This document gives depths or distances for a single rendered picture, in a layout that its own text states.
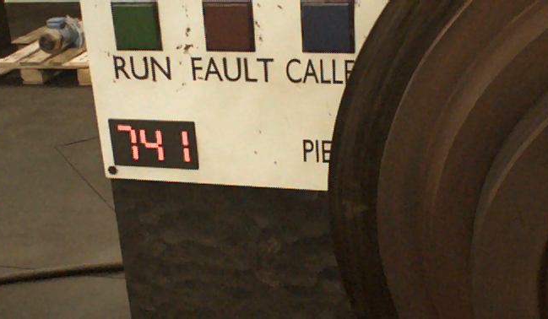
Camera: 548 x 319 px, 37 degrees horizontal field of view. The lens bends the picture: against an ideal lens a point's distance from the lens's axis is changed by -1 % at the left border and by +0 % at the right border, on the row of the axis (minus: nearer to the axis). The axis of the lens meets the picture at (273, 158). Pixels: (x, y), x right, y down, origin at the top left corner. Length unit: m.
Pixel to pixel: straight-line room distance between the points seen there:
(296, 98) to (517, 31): 0.25
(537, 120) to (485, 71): 0.05
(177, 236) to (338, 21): 0.27
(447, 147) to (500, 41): 0.06
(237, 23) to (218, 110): 0.08
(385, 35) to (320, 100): 0.17
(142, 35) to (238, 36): 0.08
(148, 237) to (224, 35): 0.23
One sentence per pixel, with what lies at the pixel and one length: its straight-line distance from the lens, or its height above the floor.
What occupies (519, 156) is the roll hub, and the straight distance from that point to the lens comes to 0.42.
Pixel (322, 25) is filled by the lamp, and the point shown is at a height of 1.20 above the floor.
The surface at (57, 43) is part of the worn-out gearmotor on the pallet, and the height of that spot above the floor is 0.23.
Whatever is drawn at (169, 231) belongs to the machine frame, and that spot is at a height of 1.00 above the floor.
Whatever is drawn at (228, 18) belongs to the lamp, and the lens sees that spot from 0.65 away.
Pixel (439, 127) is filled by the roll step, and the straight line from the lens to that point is 0.48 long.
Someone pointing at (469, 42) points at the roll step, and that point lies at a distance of 0.47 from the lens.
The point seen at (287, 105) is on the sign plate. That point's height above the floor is 1.13.
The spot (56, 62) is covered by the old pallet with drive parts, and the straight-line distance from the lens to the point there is 4.99.
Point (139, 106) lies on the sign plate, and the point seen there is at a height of 1.13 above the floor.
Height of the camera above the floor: 1.35
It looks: 22 degrees down
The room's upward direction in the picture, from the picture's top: 4 degrees counter-clockwise
